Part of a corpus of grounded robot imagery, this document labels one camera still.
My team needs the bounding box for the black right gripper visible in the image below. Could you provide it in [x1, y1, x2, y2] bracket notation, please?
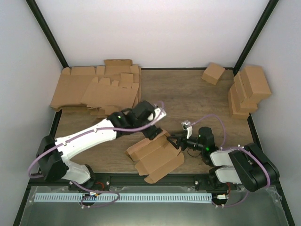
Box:
[167, 131, 205, 152]

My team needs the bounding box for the brown cardboard box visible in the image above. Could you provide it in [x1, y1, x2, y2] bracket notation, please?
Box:
[125, 130, 184, 184]

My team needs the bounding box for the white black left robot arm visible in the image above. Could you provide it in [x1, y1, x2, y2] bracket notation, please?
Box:
[29, 101, 166, 190]

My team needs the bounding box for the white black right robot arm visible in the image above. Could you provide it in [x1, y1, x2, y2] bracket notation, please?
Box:
[166, 127, 280, 192]

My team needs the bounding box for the lower folded brown box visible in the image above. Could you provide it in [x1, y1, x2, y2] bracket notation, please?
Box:
[228, 85, 249, 119]

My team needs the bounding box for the folded brown box tilted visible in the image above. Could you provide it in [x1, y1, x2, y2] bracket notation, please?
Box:
[201, 63, 225, 85]

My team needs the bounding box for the top folded brown box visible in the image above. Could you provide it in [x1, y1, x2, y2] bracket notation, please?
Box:
[241, 65, 271, 103]

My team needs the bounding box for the stack of flat cardboard blanks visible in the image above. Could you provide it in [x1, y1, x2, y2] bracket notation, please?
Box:
[50, 59, 142, 118]

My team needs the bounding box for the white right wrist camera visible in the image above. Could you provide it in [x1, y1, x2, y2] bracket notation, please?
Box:
[181, 120, 193, 139]

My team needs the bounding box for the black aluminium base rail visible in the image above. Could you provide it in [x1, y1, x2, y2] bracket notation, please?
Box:
[81, 173, 212, 190]

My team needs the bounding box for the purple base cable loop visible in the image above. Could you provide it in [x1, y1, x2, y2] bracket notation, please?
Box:
[79, 184, 120, 210]

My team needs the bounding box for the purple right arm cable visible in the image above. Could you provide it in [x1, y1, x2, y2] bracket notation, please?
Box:
[190, 114, 271, 188]

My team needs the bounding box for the light blue slotted cable duct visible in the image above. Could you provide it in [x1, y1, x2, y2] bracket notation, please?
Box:
[33, 193, 212, 203]

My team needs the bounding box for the black right frame post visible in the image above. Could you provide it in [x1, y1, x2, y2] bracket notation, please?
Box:
[232, 0, 279, 76]

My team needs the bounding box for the black frame post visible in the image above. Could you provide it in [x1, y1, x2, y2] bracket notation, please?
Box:
[232, 0, 279, 76]
[26, 0, 69, 68]

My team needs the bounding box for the black left frame post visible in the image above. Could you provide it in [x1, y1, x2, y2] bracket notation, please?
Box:
[26, 0, 69, 68]

